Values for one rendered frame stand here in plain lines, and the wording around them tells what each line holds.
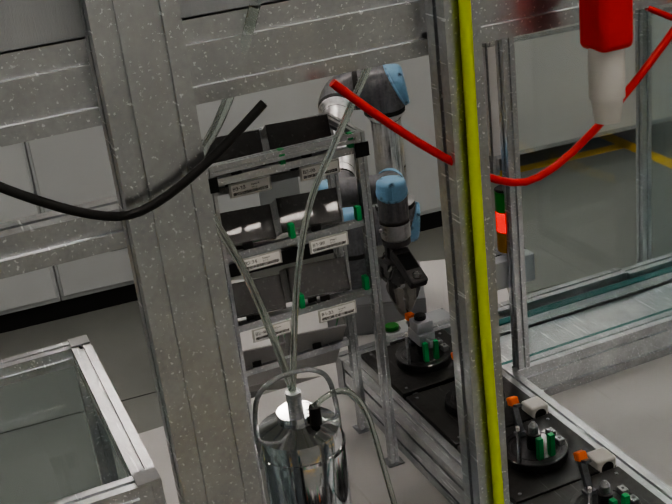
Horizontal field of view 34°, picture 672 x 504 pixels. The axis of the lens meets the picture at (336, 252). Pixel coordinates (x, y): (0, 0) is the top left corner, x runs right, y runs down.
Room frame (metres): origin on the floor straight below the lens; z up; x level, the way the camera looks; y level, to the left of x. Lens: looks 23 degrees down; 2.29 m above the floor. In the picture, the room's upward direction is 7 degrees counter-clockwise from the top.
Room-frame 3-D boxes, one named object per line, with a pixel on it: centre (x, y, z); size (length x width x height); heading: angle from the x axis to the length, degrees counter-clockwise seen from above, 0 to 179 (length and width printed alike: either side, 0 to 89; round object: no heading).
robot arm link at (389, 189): (2.49, -0.15, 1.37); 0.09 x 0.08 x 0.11; 177
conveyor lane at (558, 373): (2.48, -0.47, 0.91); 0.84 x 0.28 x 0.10; 111
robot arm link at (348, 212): (2.97, -0.06, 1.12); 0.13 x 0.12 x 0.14; 87
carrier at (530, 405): (2.16, -0.28, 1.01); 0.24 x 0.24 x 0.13; 21
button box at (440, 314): (2.63, -0.19, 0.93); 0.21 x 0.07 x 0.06; 111
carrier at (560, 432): (1.93, -0.36, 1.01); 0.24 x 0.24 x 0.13; 21
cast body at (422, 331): (2.39, -0.19, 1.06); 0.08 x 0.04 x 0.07; 21
